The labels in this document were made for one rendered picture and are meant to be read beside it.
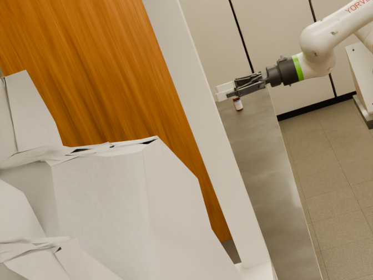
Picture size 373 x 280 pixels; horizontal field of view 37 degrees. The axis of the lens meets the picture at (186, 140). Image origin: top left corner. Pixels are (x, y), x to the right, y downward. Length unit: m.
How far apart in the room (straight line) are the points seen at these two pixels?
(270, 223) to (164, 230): 1.35
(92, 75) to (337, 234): 2.11
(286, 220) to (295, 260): 0.22
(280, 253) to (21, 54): 0.95
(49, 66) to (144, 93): 0.28
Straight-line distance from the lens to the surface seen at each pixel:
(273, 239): 1.77
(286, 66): 1.95
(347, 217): 3.52
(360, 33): 2.32
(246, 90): 1.92
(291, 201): 1.93
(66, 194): 0.53
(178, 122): 1.66
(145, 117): 1.66
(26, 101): 0.69
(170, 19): 0.78
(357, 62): 2.50
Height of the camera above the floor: 1.89
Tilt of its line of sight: 20 degrees down
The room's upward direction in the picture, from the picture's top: 21 degrees counter-clockwise
